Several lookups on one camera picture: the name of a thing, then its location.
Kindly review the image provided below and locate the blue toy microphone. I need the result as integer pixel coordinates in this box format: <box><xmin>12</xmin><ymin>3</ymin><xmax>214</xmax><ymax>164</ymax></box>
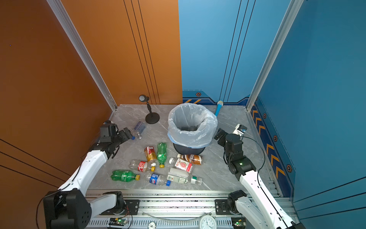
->
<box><xmin>215</xmin><ymin>100</ymin><xmax>224</xmax><ymax>116</ymax></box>

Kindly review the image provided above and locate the clear cola bottle red label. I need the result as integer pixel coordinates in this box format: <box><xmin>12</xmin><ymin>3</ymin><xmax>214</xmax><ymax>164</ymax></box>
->
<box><xmin>129</xmin><ymin>159</ymin><xmax>156</xmax><ymax>172</ymax></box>

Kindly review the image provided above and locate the green label white cap bottle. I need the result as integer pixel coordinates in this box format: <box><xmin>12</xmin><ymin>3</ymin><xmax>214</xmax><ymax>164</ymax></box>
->
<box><xmin>167</xmin><ymin>175</ymin><xmax>202</xmax><ymax>186</ymax></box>

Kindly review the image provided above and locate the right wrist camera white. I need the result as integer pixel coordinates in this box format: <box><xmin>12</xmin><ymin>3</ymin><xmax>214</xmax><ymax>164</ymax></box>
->
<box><xmin>233</xmin><ymin>124</ymin><xmax>247</xmax><ymax>137</ymax></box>

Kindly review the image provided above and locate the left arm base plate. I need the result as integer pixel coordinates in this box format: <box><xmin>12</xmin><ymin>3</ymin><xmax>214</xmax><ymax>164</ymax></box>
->
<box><xmin>100</xmin><ymin>199</ymin><xmax>140</xmax><ymax>216</ymax></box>

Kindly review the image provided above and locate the black desk microphone stand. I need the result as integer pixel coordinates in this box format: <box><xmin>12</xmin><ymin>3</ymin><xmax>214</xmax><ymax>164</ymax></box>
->
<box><xmin>139</xmin><ymin>94</ymin><xmax>160</xmax><ymax>124</ymax></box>

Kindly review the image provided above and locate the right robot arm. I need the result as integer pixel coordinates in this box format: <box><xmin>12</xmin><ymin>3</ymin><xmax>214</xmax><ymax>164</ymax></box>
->
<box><xmin>214</xmin><ymin>128</ymin><xmax>305</xmax><ymax>229</ymax></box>

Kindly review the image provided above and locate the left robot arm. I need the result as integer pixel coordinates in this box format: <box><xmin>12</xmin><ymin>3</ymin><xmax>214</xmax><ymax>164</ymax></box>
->
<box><xmin>40</xmin><ymin>121</ymin><xmax>133</xmax><ymax>229</ymax></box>

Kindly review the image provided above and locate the pink label white cap bottle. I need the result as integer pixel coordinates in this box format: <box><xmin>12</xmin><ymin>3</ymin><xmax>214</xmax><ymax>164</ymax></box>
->
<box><xmin>168</xmin><ymin>157</ymin><xmax>193</xmax><ymax>173</ymax></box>

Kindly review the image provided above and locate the green circuit board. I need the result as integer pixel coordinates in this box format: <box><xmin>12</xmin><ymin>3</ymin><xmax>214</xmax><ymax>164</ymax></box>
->
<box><xmin>108</xmin><ymin>218</ymin><xmax>129</xmax><ymax>227</ymax></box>

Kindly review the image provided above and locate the brown coffee bottle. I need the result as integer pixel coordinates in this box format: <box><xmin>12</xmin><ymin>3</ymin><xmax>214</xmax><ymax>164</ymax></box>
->
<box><xmin>177</xmin><ymin>154</ymin><xmax>203</xmax><ymax>165</ymax></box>

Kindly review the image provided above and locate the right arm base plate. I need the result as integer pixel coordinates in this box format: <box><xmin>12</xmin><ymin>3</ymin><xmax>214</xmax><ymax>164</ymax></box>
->
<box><xmin>214</xmin><ymin>199</ymin><xmax>239</xmax><ymax>215</ymax></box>

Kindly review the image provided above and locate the clear bottle blue label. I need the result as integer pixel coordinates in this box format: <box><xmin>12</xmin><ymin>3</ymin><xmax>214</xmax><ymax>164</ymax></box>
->
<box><xmin>131</xmin><ymin>121</ymin><xmax>146</xmax><ymax>140</ymax></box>

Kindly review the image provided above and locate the pepsi bottle blue label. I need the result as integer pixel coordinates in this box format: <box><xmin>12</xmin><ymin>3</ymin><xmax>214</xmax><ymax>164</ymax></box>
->
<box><xmin>145</xmin><ymin>172</ymin><xmax>171</xmax><ymax>187</ymax></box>

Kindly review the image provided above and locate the black bin with plastic liner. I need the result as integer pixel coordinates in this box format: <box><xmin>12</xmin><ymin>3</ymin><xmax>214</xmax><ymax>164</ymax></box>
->
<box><xmin>167</xmin><ymin>103</ymin><xmax>218</xmax><ymax>155</ymax></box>

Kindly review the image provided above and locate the green bottle yellow cap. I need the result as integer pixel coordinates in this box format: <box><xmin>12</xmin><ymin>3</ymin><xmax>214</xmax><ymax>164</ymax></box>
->
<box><xmin>111</xmin><ymin>170</ymin><xmax>140</xmax><ymax>182</ymax></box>
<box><xmin>157</xmin><ymin>142</ymin><xmax>167</xmax><ymax>168</ymax></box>

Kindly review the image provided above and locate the green bottle lying yellow cap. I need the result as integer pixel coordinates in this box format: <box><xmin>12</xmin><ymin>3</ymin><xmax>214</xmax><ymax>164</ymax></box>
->
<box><xmin>111</xmin><ymin>170</ymin><xmax>140</xmax><ymax>182</ymax></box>

